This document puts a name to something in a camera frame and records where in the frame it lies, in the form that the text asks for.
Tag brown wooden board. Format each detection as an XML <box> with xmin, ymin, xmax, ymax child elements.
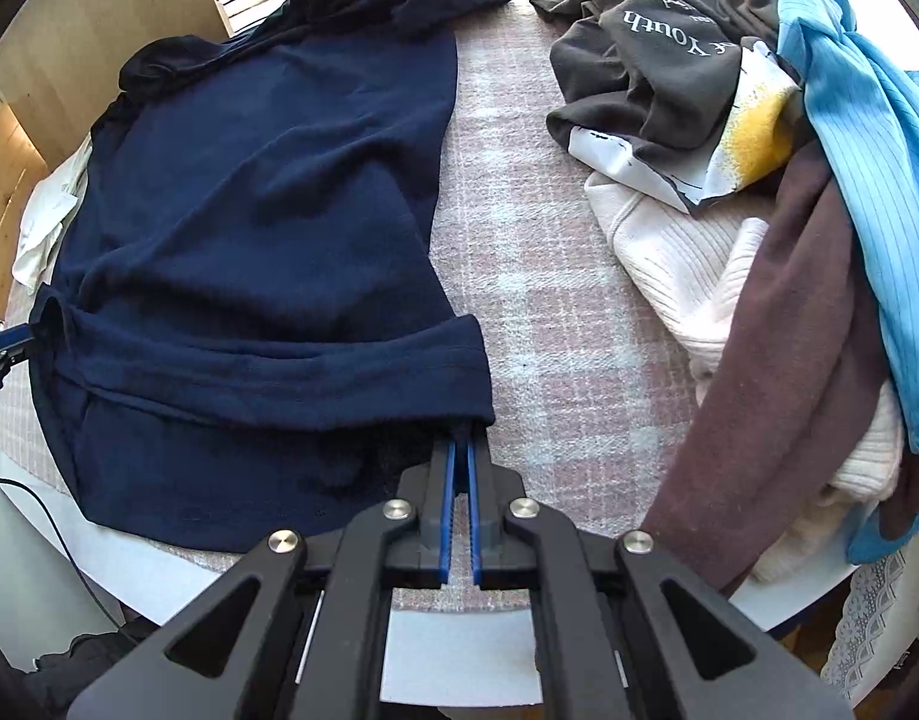
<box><xmin>0</xmin><ymin>101</ymin><xmax>48</xmax><ymax>316</ymax></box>

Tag navy blue t-shirt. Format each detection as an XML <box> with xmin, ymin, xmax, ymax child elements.
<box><xmin>35</xmin><ymin>0</ymin><xmax>516</xmax><ymax>556</ymax></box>

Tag dark grey printed hoodie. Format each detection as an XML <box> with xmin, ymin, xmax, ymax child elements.
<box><xmin>530</xmin><ymin>0</ymin><xmax>806</xmax><ymax>215</ymax></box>

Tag white cloth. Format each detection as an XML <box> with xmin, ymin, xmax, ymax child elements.
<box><xmin>11</xmin><ymin>139</ymin><xmax>93</xmax><ymax>297</ymax></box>

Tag light blue striped garment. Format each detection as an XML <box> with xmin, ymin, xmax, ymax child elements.
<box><xmin>774</xmin><ymin>0</ymin><xmax>919</xmax><ymax>567</ymax></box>

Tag cream knit sweater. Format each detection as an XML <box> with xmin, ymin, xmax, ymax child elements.
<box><xmin>585</xmin><ymin>172</ymin><xmax>906</xmax><ymax>586</ymax></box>

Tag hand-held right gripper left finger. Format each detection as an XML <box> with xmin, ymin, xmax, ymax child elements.
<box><xmin>65</xmin><ymin>435</ymin><xmax>461</xmax><ymax>720</ymax></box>

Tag black cable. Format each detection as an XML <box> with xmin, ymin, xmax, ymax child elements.
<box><xmin>0</xmin><ymin>476</ymin><xmax>127</xmax><ymax>631</ymax></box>

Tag white lace tablecloth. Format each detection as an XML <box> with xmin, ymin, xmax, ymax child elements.
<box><xmin>819</xmin><ymin>547</ymin><xmax>919</xmax><ymax>706</ymax></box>

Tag brown garment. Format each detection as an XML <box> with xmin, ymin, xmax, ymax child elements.
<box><xmin>643</xmin><ymin>142</ymin><xmax>919</xmax><ymax>593</ymax></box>

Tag person's black jacket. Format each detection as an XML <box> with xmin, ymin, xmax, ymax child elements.
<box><xmin>25</xmin><ymin>615</ymin><xmax>157</xmax><ymax>713</ymax></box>

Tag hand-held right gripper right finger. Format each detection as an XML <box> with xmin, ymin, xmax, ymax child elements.
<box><xmin>465</xmin><ymin>436</ymin><xmax>855</xmax><ymax>720</ymax></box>

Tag pale wooden cabinet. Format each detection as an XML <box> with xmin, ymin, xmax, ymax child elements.
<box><xmin>0</xmin><ymin>0</ymin><xmax>232</xmax><ymax>113</ymax></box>

